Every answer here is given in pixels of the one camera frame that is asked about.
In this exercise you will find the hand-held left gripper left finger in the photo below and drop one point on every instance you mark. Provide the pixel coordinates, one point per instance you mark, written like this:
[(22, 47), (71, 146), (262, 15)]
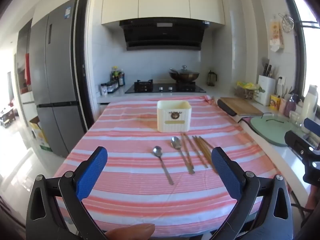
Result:
[(92, 172)]

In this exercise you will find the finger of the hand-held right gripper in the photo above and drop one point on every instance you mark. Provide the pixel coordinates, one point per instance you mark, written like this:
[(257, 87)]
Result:
[(312, 125), (296, 141)]

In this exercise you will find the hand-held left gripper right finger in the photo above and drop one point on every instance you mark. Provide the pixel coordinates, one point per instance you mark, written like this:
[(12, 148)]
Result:
[(226, 172)]

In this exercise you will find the steel spoon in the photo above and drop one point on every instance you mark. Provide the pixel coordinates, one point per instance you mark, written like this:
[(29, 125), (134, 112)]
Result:
[(175, 142), (157, 151)]

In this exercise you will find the white ribbed utensil container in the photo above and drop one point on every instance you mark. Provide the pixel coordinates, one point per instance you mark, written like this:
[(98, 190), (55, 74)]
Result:
[(175, 127)]

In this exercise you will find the person's right forearm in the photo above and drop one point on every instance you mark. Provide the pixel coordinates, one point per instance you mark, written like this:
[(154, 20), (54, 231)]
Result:
[(314, 198)]

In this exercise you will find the small glass cup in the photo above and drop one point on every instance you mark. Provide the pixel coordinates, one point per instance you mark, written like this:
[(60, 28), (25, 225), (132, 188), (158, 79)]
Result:
[(294, 117)]

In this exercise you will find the white plastic bottle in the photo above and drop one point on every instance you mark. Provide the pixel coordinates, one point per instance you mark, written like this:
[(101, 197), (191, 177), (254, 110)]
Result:
[(308, 105)]

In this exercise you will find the purple soap dispenser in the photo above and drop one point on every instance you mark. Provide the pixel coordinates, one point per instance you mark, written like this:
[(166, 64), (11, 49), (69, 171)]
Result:
[(291, 106)]

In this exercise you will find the green cutting board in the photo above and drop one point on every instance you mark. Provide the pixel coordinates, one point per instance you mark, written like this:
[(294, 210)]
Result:
[(270, 130)]

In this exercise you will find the pink cup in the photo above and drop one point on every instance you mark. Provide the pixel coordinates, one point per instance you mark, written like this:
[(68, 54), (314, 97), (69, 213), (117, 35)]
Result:
[(283, 105)]

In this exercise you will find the yellow printed box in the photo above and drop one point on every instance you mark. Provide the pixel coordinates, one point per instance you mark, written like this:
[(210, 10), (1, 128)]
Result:
[(275, 102)]

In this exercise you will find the pink mat with black edge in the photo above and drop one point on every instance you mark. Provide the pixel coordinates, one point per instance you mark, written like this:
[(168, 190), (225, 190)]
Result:
[(246, 123)]

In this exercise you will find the pink white striped tablecloth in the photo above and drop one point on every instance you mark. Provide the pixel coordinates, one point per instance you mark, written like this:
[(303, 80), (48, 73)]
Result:
[(140, 205)]

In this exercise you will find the white knife block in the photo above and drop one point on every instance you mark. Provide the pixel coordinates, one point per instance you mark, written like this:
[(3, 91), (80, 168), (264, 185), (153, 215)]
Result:
[(266, 90)]

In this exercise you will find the cardboard box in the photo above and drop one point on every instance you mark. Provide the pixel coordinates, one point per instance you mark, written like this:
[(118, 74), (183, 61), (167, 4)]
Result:
[(40, 135)]

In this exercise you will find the black oblong pad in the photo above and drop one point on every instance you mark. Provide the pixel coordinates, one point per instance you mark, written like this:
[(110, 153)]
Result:
[(226, 107)]

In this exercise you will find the wooden cutting board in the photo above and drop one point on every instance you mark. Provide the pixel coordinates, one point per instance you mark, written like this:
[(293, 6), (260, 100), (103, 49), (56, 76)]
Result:
[(240, 106)]

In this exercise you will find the yellow plastic bag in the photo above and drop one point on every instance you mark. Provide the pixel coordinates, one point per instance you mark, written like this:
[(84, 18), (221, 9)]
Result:
[(247, 85)]

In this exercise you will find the white-labelled spice jar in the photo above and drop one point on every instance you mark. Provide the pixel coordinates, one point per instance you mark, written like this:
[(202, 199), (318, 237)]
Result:
[(104, 89)]

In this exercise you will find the dark sauce bottle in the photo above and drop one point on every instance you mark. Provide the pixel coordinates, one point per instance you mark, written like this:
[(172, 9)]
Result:
[(121, 78)]

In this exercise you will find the dark wooden furniture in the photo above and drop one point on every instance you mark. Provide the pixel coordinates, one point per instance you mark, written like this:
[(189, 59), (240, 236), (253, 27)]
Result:
[(8, 116)]

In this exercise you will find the dark wok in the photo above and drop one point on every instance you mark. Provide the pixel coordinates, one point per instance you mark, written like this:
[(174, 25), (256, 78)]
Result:
[(183, 78)]

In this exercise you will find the black gas cooktop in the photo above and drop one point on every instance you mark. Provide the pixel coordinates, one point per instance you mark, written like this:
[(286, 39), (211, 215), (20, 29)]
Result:
[(165, 88)]

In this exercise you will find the glass wok lid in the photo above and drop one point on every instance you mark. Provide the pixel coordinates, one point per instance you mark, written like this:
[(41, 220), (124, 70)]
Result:
[(184, 71)]

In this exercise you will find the grey refrigerator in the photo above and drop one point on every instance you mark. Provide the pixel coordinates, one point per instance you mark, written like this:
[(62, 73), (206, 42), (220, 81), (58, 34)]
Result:
[(57, 67)]

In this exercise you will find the red hanging cloth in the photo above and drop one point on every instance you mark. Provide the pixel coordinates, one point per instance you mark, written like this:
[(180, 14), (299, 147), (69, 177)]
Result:
[(28, 68)]

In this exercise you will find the black range hood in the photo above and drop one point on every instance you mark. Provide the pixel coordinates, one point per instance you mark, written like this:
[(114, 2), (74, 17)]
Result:
[(162, 36)]

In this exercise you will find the white wall outlet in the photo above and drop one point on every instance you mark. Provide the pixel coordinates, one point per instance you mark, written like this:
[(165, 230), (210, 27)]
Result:
[(281, 80)]

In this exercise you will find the dark window frame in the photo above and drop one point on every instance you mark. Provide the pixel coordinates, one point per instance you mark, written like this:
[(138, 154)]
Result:
[(301, 42)]

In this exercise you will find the wall hanging with yellow print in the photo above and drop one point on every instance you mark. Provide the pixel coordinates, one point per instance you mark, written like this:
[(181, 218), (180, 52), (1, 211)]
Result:
[(276, 35)]

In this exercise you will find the black door frame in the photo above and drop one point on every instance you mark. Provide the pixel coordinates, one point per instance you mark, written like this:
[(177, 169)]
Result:
[(83, 55)]

